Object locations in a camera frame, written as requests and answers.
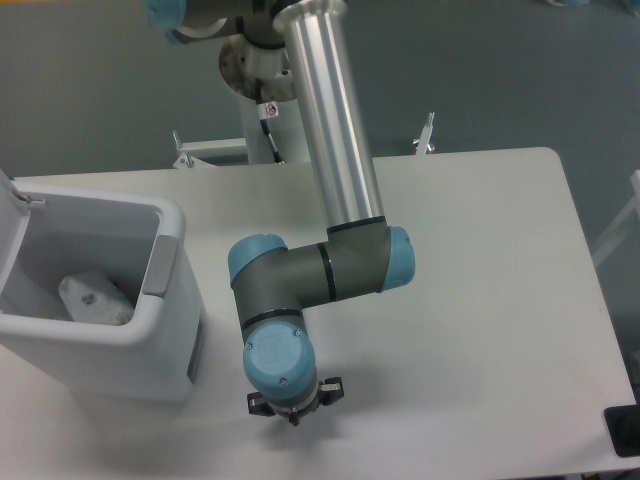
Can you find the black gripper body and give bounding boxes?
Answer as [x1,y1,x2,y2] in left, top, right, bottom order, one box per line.
[267,382,323,426]

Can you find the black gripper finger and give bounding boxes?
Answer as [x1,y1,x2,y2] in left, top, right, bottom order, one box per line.
[247,392,274,416]
[318,377,344,406]

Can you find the white plastic wrapper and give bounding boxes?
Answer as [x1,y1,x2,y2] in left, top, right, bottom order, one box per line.
[58,270,135,326]

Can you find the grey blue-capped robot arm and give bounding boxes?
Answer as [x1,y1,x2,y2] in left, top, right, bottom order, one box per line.
[144,1,416,425]

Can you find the white trash can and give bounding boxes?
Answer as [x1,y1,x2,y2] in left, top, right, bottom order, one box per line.
[1,178,204,401]

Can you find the black device at table corner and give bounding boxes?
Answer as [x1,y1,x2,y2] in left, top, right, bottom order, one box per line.
[604,404,639,458]

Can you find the white left frame bracket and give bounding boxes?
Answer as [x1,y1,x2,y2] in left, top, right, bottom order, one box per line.
[172,130,248,169]

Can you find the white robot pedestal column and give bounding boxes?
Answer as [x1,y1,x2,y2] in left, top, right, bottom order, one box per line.
[238,96,310,164]

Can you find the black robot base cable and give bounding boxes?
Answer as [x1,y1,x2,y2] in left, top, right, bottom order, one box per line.
[255,77,286,165]

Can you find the white frame at right edge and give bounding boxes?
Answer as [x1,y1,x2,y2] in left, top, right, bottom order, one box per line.
[591,170,639,268]

